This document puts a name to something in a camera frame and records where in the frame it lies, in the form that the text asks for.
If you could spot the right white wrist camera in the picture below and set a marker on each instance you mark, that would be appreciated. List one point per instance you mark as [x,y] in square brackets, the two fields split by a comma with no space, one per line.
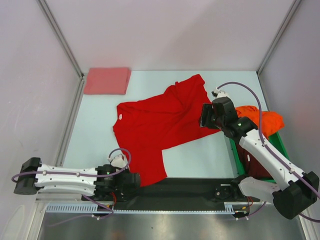
[218,93]

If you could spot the left aluminium side rail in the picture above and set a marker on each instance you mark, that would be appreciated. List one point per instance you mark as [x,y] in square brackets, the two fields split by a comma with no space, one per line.
[63,148]

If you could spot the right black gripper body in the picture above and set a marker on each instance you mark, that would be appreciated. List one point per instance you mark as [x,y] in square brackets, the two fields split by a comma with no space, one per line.
[207,116]

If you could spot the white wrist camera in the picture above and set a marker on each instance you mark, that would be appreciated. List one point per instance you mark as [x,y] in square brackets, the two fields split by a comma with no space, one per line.
[218,93]
[118,161]

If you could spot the green plastic bin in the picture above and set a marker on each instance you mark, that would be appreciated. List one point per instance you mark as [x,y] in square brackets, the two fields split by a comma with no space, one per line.
[274,139]

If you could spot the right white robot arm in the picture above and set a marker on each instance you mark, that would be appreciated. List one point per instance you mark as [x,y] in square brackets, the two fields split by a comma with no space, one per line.
[293,191]

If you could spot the orange t-shirt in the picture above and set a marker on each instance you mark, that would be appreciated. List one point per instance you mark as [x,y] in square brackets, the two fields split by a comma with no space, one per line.
[272,122]

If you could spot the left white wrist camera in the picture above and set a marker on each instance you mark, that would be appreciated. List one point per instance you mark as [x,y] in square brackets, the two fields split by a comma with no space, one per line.
[118,161]

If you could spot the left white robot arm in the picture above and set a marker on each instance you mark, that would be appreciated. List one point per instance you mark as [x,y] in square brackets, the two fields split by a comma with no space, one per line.
[102,183]

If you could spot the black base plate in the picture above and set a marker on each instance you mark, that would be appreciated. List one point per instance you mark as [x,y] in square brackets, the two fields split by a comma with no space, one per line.
[182,195]

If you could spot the dark red t-shirt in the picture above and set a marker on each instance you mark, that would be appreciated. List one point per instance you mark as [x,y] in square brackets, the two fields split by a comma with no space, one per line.
[251,165]

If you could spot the folded pink t-shirt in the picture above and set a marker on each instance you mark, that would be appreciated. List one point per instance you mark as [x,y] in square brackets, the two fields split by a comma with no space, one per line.
[107,81]

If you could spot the left aluminium frame post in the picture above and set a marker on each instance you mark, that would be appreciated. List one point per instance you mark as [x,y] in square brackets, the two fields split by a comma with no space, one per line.
[49,16]

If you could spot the right aluminium frame post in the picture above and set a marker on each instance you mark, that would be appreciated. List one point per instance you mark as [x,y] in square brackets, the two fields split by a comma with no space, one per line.
[280,32]

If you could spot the aluminium front rail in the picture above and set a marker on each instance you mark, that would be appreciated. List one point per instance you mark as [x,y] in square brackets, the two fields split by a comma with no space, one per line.
[58,198]

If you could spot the aluminium frame post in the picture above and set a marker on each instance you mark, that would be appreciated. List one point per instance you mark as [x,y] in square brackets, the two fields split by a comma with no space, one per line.
[280,32]
[49,16]

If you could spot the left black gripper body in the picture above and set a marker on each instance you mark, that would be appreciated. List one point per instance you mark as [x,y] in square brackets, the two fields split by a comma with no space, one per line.
[122,189]

